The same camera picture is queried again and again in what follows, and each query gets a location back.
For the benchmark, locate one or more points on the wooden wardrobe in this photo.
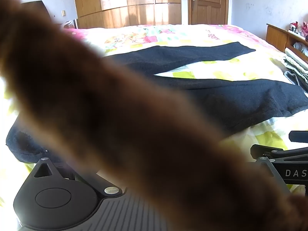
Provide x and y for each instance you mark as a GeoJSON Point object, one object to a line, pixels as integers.
{"type": "Point", "coordinates": [125, 2]}

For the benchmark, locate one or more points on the stuffed toys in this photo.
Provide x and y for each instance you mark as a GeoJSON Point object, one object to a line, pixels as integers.
{"type": "Point", "coordinates": [298, 27]}

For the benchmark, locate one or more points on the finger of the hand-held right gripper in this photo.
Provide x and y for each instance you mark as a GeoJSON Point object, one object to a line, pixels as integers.
{"type": "Point", "coordinates": [299, 136]}
{"type": "Point", "coordinates": [279, 152]}

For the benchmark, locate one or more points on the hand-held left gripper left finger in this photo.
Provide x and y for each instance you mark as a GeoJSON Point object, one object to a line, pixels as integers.
{"type": "Point", "coordinates": [55, 172]}

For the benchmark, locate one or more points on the bed with colourful floral sheet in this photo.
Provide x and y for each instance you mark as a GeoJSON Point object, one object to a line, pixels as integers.
{"type": "Point", "coordinates": [216, 72]}

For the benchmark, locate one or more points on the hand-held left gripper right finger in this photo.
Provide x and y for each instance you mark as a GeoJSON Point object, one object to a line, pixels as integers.
{"type": "Point", "coordinates": [274, 173]}

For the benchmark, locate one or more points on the dark brown nightstand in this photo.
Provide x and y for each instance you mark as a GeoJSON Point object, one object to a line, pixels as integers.
{"type": "Point", "coordinates": [36, 8]}

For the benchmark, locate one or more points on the black pants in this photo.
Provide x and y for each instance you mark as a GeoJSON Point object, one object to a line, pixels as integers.
{"type": "Point", "coordinates": [240, 96]}

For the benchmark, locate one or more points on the blurred brown fuzzy strip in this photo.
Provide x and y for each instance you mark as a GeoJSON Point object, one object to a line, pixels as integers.
{"type": "Point", "coordinates": [120, 113]}

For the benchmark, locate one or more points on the light folded cloth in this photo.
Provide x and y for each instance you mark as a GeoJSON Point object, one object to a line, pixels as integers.
{"type": "Point", "coordinates": [298, 61]}

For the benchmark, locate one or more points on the wooden headboard cabinet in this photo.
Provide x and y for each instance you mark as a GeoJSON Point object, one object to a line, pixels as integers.
{"type": "Point", "coordinates": [276, 36]}

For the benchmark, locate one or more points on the wooden door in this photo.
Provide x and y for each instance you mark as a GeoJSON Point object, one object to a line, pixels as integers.
{"type": "Point", "coordinates": [208, 2]}

